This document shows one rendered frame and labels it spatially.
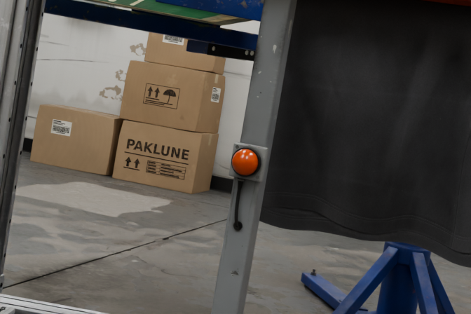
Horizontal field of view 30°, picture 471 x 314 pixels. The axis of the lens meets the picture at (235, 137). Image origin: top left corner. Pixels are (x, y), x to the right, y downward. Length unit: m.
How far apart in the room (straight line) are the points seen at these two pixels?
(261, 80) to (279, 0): 0.12
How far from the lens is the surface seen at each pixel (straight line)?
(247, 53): 3.41
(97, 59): 6.83
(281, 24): 1.27
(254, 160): 1.24
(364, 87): 1.53
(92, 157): 6.31
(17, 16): 1.46
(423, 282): 2.77
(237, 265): 1.29
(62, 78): 6.96
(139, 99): 6.17
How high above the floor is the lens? 0.75
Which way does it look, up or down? 3 degrees down
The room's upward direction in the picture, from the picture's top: 10 degrees clockwise
